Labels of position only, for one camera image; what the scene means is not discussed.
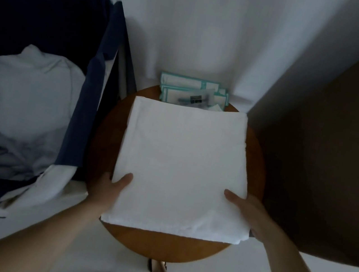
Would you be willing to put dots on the person's left hand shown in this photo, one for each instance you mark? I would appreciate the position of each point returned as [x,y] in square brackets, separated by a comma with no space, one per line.
[108,194]

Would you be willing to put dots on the person's right hand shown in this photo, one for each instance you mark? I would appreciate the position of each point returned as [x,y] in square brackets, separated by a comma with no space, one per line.
[254,218]

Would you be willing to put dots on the white towel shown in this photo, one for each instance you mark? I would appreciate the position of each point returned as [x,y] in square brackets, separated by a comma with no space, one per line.
[182,162]

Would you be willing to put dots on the brown housekeeping cart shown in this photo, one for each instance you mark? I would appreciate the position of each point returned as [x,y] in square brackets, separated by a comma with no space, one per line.
[335,150]

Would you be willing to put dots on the clear packet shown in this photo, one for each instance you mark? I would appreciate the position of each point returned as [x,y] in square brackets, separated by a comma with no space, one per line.
[196,99]

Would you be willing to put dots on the teal white boxes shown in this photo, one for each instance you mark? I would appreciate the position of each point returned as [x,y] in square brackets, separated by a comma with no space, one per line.
[181,81]

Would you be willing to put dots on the person's left forearm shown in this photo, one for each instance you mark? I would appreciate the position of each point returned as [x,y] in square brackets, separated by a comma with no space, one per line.
[28,242]

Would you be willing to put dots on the round wooden side table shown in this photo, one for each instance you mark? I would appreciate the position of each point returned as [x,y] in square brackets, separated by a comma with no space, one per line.
[164,246]

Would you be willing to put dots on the white pillowcase black piping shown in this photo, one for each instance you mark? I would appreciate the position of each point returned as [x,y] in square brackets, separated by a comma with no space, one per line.
[18,97]

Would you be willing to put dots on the navy laundry hamper white frame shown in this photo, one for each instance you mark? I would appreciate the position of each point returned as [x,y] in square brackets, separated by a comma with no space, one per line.
[84,108]

